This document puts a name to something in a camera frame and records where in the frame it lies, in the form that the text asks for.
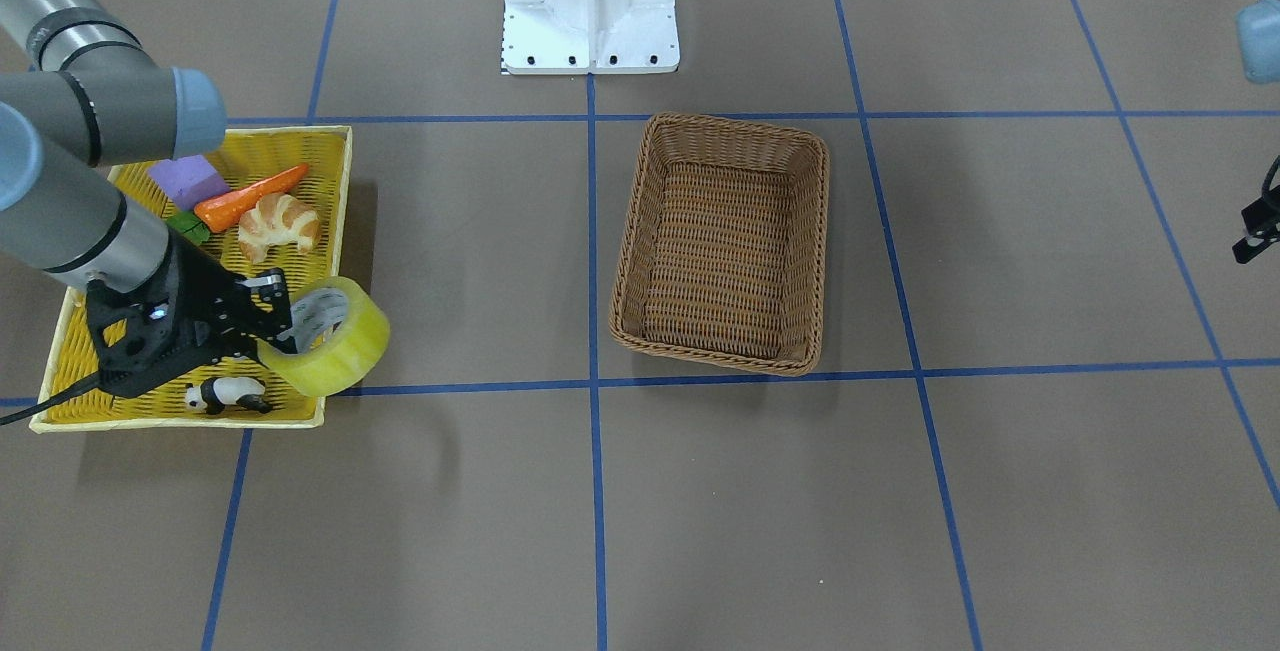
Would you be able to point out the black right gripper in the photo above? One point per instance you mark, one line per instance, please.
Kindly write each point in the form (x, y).
(203, 292)

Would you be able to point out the yellow tape roll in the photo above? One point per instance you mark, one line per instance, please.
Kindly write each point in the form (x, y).
(339, 335)

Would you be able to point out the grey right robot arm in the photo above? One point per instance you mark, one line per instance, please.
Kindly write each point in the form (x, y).
(93, 97)

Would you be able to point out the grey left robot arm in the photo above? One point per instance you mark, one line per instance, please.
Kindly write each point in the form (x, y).
(1017, 187)

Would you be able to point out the yellow woven basket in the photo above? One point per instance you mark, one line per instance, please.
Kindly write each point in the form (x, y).
(246, 156)

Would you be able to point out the brown wicker basket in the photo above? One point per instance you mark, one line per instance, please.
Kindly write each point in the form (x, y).
(723, 254)

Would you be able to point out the toy croissant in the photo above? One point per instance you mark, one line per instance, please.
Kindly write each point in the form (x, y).
(277, 220)

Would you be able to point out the toy panda figure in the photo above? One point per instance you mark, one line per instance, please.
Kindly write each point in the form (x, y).
(216, 394)

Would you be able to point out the toy carrot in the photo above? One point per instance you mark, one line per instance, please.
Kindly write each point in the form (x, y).
(218, 215)

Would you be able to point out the purple foam block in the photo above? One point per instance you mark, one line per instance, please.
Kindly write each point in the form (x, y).
(188, 181)

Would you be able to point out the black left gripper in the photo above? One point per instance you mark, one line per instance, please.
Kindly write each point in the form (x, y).
(1261, 220)

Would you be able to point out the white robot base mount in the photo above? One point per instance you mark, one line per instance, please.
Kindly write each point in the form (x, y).
(554, 37)

